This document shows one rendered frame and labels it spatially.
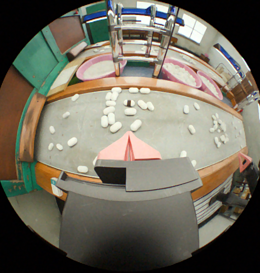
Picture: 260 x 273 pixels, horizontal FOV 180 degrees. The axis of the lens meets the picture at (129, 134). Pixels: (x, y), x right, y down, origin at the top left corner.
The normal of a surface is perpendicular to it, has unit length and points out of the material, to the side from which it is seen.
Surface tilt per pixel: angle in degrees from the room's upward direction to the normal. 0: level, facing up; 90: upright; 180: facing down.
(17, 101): 90
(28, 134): 67
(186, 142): 0
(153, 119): 0
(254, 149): 90
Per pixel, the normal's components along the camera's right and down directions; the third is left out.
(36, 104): 0.91, -0.09
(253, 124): -1.00, 0.02
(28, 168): 1.00, 0.00
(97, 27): 0.03, 0.97
